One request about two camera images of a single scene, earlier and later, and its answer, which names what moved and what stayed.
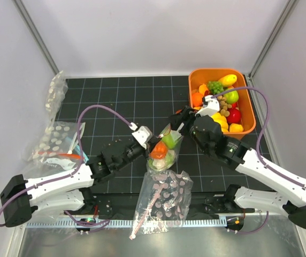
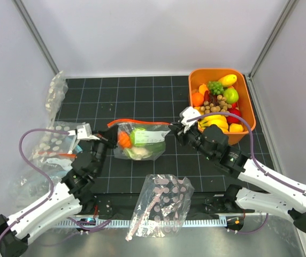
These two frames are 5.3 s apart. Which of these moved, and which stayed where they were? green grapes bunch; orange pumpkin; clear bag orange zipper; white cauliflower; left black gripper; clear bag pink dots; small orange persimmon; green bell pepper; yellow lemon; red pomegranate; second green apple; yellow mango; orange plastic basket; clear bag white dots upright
Moved: orange pumpkin; white cauliflower; left black gripper; green bell pepper; clear bag orange zipper
Stayed: red pomegranate; clear bag pink dots; green grapes bunch; yellow lemon; clear bag white dots upright; second green apple; small orange persimmon; yellow mango; orange plastic basket
